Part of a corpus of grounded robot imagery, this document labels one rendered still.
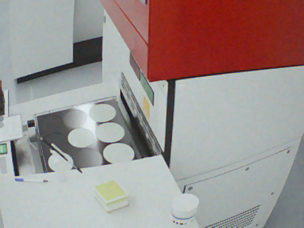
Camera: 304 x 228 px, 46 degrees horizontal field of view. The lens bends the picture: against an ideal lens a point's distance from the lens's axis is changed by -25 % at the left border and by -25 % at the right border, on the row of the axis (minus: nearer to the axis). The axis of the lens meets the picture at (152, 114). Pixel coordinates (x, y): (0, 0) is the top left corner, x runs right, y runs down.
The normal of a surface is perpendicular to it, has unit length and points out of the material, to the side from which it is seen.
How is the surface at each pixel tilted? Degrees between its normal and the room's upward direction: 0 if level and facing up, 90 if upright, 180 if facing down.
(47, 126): 0
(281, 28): 90
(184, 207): 0
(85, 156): 0
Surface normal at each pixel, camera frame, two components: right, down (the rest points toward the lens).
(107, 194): 0.02, -0.78
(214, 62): 0.32, 0.60
